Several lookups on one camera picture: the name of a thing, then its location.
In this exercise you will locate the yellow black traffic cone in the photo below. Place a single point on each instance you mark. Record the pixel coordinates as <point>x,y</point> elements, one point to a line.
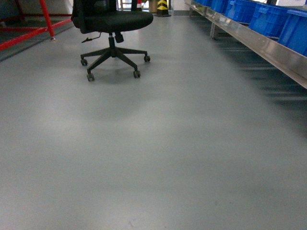
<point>162,9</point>

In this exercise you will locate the black office chair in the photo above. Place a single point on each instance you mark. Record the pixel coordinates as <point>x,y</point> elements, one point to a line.
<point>102,16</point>

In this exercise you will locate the steel shelf with blue bins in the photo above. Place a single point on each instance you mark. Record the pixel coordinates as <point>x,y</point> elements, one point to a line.
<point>291,63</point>

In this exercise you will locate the red metal table frame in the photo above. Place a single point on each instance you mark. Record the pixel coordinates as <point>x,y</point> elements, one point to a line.
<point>30,18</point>

